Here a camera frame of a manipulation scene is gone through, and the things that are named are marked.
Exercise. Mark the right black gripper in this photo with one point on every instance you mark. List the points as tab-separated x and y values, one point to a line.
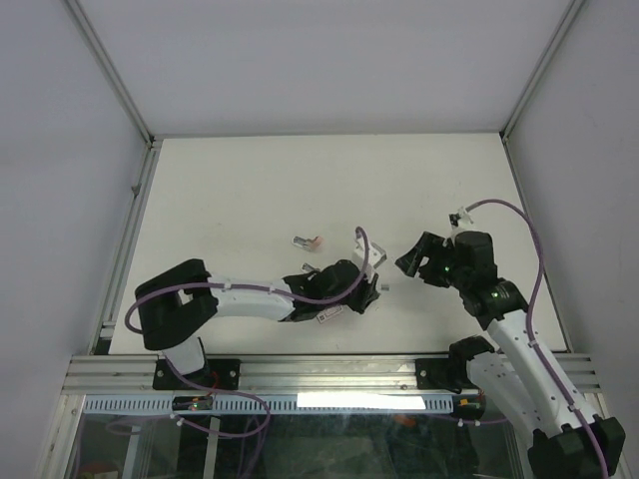
427	244

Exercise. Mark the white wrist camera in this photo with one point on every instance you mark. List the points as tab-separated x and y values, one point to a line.
460	222
368	255

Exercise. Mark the white stapler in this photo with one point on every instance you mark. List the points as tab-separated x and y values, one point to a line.
308	268

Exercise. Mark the pink stapler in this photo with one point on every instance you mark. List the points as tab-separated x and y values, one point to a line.
307	243

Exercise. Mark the aluminium mounting rail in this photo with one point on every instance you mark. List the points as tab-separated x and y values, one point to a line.
260	374

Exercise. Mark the white slotted cable duct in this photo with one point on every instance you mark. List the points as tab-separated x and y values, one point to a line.
301	403

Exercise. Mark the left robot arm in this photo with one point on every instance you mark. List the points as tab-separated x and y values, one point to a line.
172	307

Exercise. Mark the aluminium frame post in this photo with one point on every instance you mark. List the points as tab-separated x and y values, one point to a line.
95	45
549	52

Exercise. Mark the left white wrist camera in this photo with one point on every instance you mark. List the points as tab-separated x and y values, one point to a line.
368	255

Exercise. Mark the right aluminium frame post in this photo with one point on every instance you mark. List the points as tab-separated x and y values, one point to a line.
549	52

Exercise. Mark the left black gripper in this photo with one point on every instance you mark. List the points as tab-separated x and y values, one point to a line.
367	293

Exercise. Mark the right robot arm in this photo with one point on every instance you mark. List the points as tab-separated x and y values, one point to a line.
564	435

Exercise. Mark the left aluminium frame post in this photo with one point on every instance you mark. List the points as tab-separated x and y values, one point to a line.
95	45

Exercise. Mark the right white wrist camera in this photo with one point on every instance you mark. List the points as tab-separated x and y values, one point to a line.
460	222

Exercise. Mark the red white staple box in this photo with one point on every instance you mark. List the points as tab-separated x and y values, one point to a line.
330	313

